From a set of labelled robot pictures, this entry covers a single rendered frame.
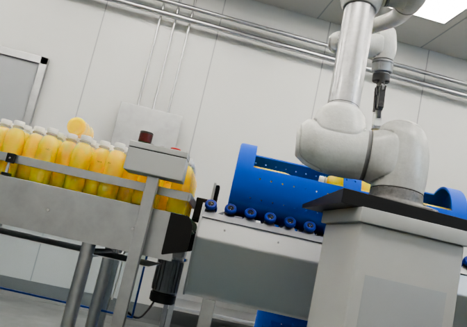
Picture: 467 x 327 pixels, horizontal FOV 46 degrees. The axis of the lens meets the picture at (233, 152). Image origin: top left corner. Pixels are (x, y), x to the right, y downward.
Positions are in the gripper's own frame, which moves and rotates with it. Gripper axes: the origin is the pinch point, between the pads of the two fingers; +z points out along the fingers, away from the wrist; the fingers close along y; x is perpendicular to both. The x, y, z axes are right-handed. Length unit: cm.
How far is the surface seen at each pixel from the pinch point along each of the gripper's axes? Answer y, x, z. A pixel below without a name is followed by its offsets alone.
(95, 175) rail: -44, 104, 41
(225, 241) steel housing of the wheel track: -36, 56, 58
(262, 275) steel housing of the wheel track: -33, 42, 69
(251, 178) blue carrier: -34, 50, 34
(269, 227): -32, 41, 51
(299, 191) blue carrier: -33, 32, 37
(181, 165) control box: -55, 73, 34
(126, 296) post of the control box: -56, 85, 79
